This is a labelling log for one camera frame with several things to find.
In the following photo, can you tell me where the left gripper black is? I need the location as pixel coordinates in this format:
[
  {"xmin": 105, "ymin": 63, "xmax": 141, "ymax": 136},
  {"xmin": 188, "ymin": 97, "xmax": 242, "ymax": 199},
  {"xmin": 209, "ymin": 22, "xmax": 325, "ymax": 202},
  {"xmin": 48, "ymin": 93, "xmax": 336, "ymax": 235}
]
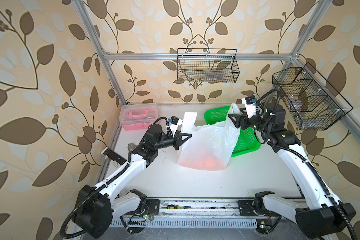
[{"xmin": 152, "ymin": 130, "xmax": 191, "ymax": 152}]

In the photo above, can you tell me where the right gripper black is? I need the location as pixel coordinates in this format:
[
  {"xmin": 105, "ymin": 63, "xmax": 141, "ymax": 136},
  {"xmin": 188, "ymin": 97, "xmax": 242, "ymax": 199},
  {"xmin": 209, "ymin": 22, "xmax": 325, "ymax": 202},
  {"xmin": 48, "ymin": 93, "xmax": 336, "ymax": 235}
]
[{"xmin": 229, "ymin": 107, "xmax": 271, "ymax": 136}]

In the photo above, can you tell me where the white printed plastic bag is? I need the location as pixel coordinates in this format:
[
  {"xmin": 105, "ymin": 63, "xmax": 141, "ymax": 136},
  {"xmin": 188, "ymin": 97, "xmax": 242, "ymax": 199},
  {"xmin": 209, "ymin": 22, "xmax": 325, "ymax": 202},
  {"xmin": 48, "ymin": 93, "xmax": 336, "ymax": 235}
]
[{"xmin": 177, "ymin": 104, "xmax": 240, "ymax": 171}]

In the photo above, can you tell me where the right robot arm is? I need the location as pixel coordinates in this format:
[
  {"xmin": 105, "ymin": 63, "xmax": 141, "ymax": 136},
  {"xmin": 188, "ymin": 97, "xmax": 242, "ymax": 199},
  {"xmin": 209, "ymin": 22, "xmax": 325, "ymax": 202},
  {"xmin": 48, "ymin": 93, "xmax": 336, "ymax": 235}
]
[{"xmin": 228, "ymin": 89, "xmax": 357, "ymax": 240}]

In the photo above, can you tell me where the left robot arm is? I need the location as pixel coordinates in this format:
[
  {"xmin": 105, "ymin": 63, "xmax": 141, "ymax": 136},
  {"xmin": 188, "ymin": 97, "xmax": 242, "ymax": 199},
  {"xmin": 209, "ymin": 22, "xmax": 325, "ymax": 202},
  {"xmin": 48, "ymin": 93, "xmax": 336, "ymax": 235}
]
[{"xmin": 60, "ymin": 123, "xmax": 192, "ymax": 239}]

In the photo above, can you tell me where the green plastic basket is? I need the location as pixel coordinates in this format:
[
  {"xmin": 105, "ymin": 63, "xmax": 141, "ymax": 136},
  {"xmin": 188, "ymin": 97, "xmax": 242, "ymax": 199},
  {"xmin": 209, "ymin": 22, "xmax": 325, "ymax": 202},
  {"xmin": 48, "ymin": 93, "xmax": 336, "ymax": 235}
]
[{"xmin": 204, "ymin": 106, "xmax": 261, "ymax": 158}]

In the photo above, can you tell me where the pink transparent storage box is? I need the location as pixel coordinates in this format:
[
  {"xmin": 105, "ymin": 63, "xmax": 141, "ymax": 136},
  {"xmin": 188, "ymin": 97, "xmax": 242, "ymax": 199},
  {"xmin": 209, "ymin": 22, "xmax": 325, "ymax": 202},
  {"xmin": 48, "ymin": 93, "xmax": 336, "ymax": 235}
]
[{"xmin": 119, "ymin": 103, "xmax": 159, "ymax": 131}]

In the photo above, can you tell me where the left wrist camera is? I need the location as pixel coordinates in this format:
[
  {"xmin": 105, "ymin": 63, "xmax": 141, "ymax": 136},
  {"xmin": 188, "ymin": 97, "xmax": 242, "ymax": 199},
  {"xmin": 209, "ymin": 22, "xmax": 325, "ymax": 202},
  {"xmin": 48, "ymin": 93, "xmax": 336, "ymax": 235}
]
[{"xmin": 167, "ymin": 116, "xmax": 183, "ymax": 136}]

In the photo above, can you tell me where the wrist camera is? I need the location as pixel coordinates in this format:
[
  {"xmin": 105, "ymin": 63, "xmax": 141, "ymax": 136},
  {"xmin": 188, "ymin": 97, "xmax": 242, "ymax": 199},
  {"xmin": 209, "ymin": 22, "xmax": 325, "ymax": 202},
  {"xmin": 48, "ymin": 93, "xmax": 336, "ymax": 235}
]
[
  {"xmin": 167, "ymin": 116, "xmax": 183, "ymax": 136},
  {"xmin": 242, "ymin": 95, "xmax": 259, "ymax": 119}
]

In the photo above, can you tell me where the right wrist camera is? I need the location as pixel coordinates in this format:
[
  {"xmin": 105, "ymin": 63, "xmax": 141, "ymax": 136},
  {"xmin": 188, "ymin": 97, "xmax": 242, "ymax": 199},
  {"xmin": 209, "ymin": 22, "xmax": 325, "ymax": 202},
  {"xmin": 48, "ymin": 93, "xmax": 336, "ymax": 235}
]
[{"xmin": 242, "ymin": 95, "xmax": 259, "ymax": 119}]

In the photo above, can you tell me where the black wire basket back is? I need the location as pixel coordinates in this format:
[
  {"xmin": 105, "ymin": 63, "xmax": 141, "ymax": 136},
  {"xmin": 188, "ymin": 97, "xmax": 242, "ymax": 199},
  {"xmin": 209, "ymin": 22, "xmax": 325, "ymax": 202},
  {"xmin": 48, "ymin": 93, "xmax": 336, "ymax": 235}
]
[{"xmin": 176, "ymin": 48, "xmax": 240, "ymax": 84}]

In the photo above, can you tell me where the black wire basket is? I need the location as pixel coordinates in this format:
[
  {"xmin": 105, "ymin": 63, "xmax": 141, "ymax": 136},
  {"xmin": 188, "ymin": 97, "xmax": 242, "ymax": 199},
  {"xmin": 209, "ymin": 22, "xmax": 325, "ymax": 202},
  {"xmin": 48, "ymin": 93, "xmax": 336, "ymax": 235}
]
[
  {"xmin": 176, "ymin": 48, "xmax": 240, "ymax": 84},
  {"xmin": 272, "ymin": 62, "xmax": 354, "ymax": 131}
]

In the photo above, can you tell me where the screwdriver on rail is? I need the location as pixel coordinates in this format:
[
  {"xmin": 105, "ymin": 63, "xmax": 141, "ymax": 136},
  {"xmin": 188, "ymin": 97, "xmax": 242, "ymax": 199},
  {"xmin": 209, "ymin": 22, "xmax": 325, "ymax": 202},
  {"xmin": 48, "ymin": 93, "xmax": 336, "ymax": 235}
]
[{"xmin": 162, "ymin": 205, "xmax": 192, "ymax": 210}]

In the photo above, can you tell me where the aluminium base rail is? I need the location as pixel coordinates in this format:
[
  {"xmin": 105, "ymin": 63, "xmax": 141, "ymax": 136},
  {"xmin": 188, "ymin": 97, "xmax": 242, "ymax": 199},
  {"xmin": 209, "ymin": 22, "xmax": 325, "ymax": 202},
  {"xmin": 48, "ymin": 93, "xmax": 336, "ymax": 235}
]
[{"xmin": 74, "ymin": 197, "xmax": 328, "ymax": 230}]

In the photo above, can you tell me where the black wire basket right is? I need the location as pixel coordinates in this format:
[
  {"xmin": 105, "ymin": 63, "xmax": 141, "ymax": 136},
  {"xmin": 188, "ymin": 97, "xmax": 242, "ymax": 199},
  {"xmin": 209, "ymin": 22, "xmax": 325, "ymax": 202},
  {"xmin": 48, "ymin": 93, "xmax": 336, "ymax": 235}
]
[{"xmin": 272, "ymin": 62, "xmax": 354, "ymax": 131}]

